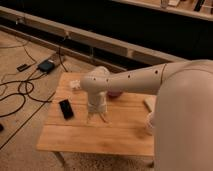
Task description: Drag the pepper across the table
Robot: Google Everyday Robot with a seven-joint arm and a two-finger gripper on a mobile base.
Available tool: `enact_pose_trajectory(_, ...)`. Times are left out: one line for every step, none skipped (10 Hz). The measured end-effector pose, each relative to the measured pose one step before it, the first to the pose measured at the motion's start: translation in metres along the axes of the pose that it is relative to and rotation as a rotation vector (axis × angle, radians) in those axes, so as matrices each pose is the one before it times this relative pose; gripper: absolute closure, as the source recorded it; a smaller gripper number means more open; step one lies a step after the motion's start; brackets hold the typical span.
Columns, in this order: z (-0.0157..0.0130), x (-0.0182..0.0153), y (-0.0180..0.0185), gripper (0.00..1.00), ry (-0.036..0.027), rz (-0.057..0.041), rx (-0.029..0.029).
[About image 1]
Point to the wooden table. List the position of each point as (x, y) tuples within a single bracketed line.
[(125, 134)]

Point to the small black device on floor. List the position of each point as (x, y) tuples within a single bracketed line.
[(23, 67)]

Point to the black phone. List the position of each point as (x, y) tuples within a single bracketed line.
[(66, 109)]

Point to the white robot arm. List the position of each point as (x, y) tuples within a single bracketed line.
[(183, 114)]

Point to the tan sponge block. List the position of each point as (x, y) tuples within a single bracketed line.
[(150, 103)]

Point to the purple bowl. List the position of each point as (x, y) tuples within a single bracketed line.
[(114, 94)]

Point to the long metal rail frame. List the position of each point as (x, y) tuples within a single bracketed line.
[(95, 40)]

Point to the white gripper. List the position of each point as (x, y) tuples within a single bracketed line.
[(97, 103)]

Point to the dark power adapter box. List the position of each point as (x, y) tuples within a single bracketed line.
[(46, 66)]

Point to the white small box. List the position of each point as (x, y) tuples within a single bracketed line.
[(75, 84)]

